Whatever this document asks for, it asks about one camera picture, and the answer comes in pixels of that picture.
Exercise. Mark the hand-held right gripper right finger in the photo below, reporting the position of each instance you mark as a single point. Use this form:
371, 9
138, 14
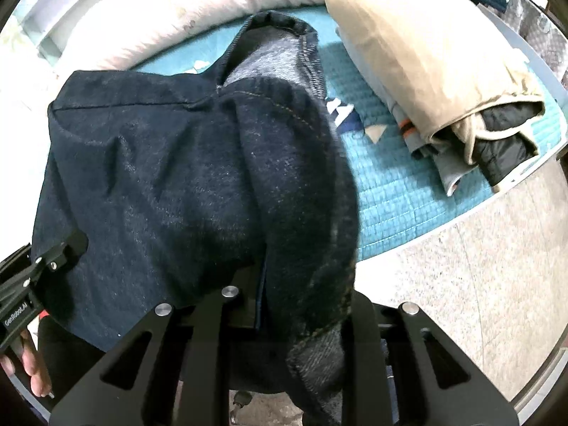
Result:
368, 355

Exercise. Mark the person's black clothing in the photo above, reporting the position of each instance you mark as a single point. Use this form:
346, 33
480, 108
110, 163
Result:
71, 355

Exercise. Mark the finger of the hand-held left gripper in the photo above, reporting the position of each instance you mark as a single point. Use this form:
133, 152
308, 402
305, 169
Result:
62, 248

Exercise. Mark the beige folded garment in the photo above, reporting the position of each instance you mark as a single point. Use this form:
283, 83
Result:
421, 53

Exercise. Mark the black folded garment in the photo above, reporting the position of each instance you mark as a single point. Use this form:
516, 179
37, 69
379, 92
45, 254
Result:
501, 142

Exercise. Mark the grey folded garment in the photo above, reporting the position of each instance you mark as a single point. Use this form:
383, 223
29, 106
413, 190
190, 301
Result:
446, 168

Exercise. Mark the pale pink pillow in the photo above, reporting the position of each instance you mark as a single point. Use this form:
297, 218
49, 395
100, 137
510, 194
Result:
177, 9

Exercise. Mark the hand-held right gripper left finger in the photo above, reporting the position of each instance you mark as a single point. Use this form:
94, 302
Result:
246, 306

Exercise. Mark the dark denim jacket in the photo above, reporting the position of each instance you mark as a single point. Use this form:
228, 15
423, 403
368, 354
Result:
177, 164

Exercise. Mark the teal quilted blanket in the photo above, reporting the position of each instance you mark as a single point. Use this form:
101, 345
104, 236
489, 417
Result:
399, 186

